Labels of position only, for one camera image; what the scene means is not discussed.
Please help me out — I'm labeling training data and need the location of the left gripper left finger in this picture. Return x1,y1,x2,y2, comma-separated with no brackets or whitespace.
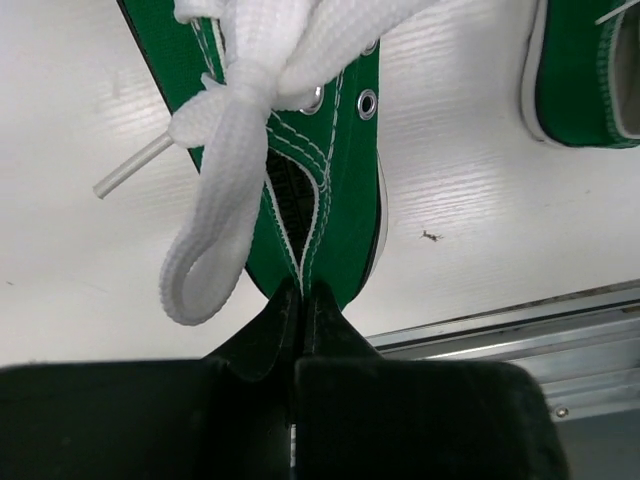
1,280,300,479

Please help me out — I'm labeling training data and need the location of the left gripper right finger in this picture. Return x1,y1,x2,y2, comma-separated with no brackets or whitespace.
294,283,570,480

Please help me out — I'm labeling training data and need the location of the green canvas sneaker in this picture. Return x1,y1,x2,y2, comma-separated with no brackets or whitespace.
520,0,639,149
117,0,391,312

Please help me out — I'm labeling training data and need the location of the aluminium mounting rail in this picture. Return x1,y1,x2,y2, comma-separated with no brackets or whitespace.
368,280,639,422

